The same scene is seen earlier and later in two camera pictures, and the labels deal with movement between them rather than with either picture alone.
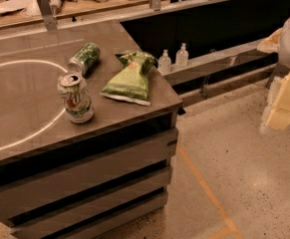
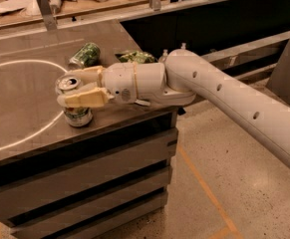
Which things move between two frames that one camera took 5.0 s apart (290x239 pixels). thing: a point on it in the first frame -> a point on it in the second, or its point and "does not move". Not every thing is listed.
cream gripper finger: (271, 43) -> (90, 75)
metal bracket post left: (45, 8) does not move
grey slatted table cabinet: (81, 132) does not move
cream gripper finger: (288, 101) -> (91, 98)
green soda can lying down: (84, 60) does not move
